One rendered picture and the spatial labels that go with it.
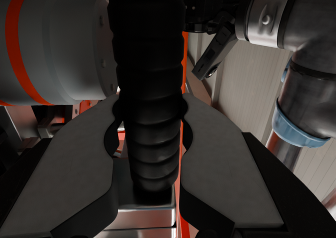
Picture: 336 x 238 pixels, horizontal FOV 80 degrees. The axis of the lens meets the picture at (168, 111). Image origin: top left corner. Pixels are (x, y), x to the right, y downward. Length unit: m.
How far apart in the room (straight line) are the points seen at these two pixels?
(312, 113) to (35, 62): 0.32
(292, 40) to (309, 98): 0.07
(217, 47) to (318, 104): 0.16
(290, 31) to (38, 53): 0.27
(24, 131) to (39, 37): 0.19
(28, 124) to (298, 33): 0.40
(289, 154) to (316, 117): 0.33
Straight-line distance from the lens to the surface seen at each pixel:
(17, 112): 0.38
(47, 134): 0.41
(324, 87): 0.29
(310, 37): 0.28
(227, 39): 0.33
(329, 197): 0.49
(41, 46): 0.25
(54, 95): 0.27
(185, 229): 2.98
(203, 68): 0.37
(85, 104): 0.61
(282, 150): 0.62
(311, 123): 0.31
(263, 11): 0.29
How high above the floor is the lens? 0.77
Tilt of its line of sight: 32 degrees up
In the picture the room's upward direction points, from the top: 180 degrees counter-clockwise
